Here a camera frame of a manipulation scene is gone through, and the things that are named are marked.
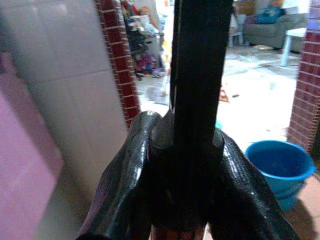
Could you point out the red brick pillar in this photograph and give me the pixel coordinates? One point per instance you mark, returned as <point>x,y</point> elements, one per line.
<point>305,92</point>
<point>117,60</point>

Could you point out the blue plastic bucket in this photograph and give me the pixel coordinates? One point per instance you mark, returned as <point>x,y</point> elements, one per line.
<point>280,170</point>

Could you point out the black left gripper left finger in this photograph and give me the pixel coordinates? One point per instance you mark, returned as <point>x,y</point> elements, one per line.
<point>125,180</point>

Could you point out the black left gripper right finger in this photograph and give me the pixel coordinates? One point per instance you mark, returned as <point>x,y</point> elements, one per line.
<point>240,185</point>

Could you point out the pink cloth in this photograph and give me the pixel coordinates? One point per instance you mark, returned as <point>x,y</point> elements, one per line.
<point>22,160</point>

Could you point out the light blue small stool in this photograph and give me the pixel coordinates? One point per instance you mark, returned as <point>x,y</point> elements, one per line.
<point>235,37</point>

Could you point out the white small table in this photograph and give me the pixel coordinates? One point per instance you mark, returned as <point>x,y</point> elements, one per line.
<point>292,42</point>

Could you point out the cluttered shelf with clothes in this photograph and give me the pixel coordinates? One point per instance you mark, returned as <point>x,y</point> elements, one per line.
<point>145,40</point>

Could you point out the grey sofa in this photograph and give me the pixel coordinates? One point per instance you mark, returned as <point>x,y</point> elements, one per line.
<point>272,30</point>

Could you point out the blue bag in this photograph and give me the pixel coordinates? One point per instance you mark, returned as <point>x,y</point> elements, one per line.
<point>268,13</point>

